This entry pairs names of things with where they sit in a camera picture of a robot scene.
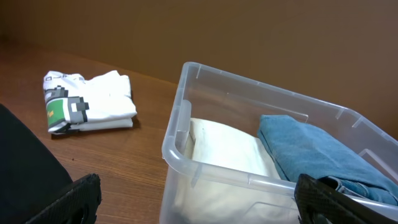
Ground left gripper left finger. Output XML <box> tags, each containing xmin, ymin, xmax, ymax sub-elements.
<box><xmin>25</xmin><ymin>174</ymin><xmax>101</xmax><ymax>224</ymax></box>

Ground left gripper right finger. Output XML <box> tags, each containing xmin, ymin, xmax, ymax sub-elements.
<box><xmin>294</xmin><ymin>174</ymin><xmax>397</xmax><ymax>224</ymax></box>

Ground blue jeans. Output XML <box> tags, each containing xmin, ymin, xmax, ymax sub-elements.
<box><xmin>257</xmin><ymin>115</ymin><xmax>397</xmax><ymax>206</ymax></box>

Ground cream cloth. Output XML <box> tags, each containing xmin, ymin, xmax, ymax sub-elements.
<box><xmin>172</xmin><ymin>117</ymin><xmax>299</xmax><ymax>224</ymax></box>

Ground clear plastic storage container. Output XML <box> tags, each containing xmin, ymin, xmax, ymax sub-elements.
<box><xmin>159</xmin><ymin>62</ymin><xmax>397</xmax><ymax>223</ymax></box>

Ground black folded garment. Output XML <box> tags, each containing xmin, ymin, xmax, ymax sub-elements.
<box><xmin>1</xmin><ymin>105</ymin><xmax>73</xmax><ymax>223</ymax></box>

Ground white pixel-print folded shirt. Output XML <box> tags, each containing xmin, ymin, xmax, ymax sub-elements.
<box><xmin>43</xmin><ymin>70</ymin><xmax>137</xmax><ymax>134</ymax></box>

